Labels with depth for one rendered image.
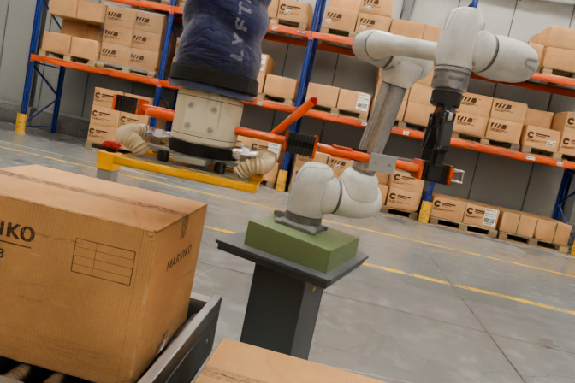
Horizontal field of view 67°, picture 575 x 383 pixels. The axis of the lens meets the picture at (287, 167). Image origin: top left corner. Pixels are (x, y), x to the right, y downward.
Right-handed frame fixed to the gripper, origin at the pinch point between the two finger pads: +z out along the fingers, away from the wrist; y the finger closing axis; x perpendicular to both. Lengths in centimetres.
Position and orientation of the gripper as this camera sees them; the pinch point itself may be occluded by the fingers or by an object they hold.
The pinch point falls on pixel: (429, 167)
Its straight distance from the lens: 120.5
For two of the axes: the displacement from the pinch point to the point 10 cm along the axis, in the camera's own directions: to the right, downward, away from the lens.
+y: -0.2, 0.9, -10.0
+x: 9.8, 2.0, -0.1
